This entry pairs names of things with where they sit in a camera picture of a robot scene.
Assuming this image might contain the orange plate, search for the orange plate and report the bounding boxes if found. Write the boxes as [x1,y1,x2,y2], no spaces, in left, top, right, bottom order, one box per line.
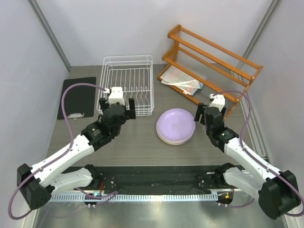
[155,123,193,144]

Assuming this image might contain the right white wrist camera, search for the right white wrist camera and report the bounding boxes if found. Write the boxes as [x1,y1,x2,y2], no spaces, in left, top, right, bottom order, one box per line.
[209,94,226,112]

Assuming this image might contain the clear plastic zip bag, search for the clear plastic zip bag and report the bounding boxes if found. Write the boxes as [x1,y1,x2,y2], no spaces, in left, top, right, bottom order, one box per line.
[161,66,204,95]

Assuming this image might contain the orange wooden shelf rack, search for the orange wooden shelf rack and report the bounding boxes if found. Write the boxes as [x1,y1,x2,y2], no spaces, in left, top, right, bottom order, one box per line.
[158,25,263,118]

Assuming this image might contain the purple plate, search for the purple plate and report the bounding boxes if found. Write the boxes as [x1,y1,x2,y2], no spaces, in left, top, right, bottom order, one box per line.
[156,108,196,145]

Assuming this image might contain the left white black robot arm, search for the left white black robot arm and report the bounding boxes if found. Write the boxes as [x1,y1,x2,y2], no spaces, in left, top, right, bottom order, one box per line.
[17,98,136,210]

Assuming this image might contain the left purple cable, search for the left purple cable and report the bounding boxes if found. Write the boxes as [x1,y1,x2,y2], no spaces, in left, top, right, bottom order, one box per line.
[8,83,111,221]

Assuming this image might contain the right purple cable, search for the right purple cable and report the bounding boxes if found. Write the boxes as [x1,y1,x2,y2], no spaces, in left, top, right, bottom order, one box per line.
[211,90,303,217]

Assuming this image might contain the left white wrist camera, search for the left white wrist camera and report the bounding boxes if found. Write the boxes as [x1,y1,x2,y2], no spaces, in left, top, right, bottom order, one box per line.
[104,87,125,105]

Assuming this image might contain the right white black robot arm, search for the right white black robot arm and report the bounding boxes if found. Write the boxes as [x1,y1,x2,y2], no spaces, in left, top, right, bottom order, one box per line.
[194,103,304,219]

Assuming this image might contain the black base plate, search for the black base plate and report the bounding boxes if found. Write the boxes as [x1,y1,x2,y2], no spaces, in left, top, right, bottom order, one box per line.
[68,166,256,194]

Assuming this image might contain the aluminium slotted rail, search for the aluminium slotted rail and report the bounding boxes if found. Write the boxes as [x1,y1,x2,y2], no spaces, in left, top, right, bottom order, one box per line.
[49,192,218,203]

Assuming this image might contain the white wire dish rack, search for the white wire dish rack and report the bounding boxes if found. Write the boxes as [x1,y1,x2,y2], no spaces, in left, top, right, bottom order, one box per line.
[99,55,154,116]

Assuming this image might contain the purple cable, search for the purple cable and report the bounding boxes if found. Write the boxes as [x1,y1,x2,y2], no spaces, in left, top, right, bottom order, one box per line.
[211,90,303,217]
[8,83,111,221]

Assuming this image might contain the yellow bear plate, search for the yellow bear plate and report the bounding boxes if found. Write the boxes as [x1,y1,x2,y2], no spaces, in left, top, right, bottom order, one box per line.
[156,130,190,145]

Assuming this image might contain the black mat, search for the black mat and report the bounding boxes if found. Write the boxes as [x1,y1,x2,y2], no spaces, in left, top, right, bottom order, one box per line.
[62,77,96,118]

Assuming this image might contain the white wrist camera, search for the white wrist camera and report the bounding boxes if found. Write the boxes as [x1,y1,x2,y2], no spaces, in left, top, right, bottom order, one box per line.
[209,94,226,112]
[104,87,125,105]

